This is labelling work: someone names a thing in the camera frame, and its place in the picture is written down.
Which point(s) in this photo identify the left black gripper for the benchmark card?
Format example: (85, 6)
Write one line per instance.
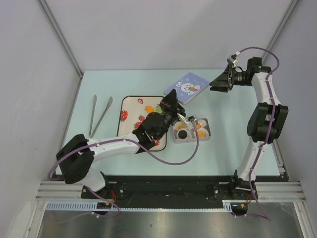
(170, 103)

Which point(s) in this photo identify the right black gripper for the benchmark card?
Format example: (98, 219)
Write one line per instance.
(223, 82)

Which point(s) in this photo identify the silver tin lid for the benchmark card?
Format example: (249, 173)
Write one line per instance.
(188, 87)

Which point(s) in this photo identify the black round cookie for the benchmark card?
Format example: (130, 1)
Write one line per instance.
(182, 134)

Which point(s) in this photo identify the orange round cookie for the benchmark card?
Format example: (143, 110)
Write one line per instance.
(181, 127)
(202, 134)

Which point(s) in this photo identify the metal serving tongs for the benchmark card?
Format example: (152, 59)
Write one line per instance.
(96, 120)

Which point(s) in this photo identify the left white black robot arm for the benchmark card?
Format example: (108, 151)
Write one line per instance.
(75, 159)

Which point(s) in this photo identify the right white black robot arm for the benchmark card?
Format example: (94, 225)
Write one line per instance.
(264, 126)

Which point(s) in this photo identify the green round cookie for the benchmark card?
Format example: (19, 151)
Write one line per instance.
(158, 109)

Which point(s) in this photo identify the orange fish shaped cookie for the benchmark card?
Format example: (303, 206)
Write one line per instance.
(149, 109)

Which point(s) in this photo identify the white paper cup back left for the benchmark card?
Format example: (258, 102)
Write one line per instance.
(177, 124)

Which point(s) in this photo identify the white paper cup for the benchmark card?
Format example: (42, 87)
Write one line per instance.
(188, 137)
(177, 124)
(203, 129)
(202, 122)

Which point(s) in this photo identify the white paper cup front left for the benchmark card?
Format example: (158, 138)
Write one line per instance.
(188, 137)

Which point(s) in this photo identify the silver tin box base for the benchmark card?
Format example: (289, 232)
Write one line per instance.
(193, 139)

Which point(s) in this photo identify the white paper cup back right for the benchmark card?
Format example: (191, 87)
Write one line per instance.
(202, 122)

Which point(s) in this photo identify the strawberry pattern white tray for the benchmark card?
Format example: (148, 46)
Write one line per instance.
(133, 112)

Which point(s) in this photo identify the white paper cup front right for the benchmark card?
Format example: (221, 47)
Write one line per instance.
(203, 129)

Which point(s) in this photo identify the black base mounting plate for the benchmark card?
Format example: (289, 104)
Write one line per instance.
(166, 192)

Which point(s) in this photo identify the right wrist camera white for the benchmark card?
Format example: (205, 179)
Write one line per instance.
(233, 59)

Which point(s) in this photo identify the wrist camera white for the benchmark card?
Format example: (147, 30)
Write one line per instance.
(233, 59)
(190, 122)

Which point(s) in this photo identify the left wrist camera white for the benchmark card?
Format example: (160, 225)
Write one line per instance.
(190, 122)

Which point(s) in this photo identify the right aluminium frame post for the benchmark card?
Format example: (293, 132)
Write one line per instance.
(282, 25)

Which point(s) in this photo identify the aluminium frame post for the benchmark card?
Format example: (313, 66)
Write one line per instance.
(44, 6)
(282, 25)

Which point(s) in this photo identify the left aluminium frame post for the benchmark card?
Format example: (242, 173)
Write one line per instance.
(44, 6)

